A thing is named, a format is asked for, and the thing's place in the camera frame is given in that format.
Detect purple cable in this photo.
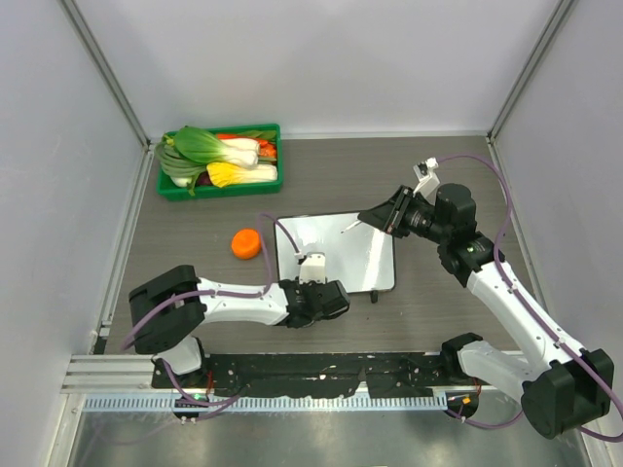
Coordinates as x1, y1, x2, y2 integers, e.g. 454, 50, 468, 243
435, 154, 623, 443
120, 210, 306, 424

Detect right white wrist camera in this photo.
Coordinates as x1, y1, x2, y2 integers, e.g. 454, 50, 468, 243
413, 158, 440, 198

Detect yellow white napa cabbage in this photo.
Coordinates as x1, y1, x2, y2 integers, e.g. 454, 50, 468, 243
206, 162, 277, 188

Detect small white whiteboard black frame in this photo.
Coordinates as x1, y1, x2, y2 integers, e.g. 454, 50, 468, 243
274, 212, 396, 294

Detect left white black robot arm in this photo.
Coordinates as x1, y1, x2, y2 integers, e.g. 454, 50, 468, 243
122, 265, 350, 388

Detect green white bok choy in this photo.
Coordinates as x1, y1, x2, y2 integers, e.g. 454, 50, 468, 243
171, 126, 259, 168

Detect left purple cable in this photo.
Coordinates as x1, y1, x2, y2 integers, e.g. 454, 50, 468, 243
120, 210, 306, 424

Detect white marker with magenta cap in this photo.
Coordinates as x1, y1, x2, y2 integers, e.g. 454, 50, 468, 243
341, 220, 361, 234

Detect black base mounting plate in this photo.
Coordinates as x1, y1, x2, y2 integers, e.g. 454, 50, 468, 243
176, 352, 476, 399

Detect white slotted cable duct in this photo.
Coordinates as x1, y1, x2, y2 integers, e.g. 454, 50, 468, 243
83, 392, 448, 413

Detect green plastic vegetable tray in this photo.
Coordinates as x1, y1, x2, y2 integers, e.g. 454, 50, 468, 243
154, 124, 284, 201

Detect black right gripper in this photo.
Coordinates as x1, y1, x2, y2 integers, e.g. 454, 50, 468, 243
359, 185, 451, 244

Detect aluminium rail left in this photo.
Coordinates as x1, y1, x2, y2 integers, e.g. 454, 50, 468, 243
61, 355, 154, 394

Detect green long vegetable stalks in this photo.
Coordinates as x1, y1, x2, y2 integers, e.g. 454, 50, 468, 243
154, 134, 206, 197

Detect orange mandarin fruit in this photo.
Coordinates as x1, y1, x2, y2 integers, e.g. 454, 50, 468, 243
231, 229, 262, 260

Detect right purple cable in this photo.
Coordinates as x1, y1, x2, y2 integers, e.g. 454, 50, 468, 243
435, 154, 623, 443

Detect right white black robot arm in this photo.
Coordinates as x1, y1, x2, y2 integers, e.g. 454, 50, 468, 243
357, 184, 622, 439

